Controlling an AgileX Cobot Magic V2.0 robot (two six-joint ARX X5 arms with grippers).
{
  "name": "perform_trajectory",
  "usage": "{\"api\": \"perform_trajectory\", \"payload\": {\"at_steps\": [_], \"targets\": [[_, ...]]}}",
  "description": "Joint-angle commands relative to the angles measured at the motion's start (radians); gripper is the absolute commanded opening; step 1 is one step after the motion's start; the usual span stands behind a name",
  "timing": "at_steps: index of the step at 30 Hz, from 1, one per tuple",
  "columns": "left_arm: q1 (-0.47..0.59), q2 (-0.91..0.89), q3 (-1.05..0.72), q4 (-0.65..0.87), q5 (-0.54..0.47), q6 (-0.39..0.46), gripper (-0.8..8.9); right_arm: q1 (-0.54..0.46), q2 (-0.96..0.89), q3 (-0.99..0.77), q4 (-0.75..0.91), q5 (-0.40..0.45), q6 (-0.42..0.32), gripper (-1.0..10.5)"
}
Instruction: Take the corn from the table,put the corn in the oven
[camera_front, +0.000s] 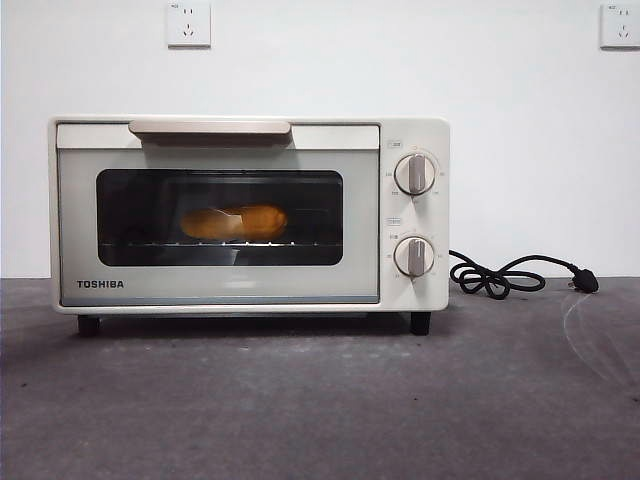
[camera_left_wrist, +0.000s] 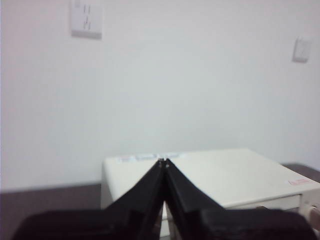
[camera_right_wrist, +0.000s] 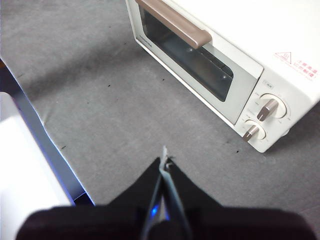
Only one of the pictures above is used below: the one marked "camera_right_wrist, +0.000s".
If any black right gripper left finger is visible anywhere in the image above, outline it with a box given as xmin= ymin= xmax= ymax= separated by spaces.
xmin=14 ymin=156 xmax=163 ymax=240

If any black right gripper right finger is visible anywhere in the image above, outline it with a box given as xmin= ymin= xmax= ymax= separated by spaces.
xmin=160 ymin=145 xmax=320 ymax=240

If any cream oven timer knob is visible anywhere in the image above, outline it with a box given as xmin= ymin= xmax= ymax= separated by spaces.
xmin=241 ymin=119 xmax=267 ymax=142

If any cream oven temperature knob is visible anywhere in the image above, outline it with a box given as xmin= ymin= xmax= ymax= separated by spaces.
xmin=256 ymin=93 xmax=288 ymax=123

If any cream Toshiba toaster oven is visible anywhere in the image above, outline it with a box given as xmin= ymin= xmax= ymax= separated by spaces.
xmin=124 ymin=0 xmax=320 ymax=154

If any white box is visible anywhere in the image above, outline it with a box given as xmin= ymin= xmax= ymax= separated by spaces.
xmin=0 ymin=91 xmax=76 ymax=240

